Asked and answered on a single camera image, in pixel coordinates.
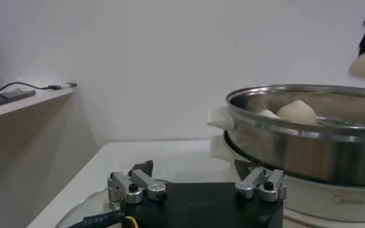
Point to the stainless steel steamer basket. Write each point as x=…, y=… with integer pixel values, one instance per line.
x=309, y=155

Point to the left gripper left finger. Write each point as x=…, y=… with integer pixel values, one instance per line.
x=138, y=184

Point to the white side desk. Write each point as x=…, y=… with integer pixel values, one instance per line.
x=30, y=103

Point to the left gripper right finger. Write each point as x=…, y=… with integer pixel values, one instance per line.
x=256, y=182

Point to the round glass pot lid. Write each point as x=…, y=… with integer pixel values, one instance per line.
x=89, y=210

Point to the white electric cooking pot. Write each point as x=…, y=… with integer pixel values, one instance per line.
x=324, y=201

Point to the black smartphone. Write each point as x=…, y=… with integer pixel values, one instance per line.
x=8, y=96

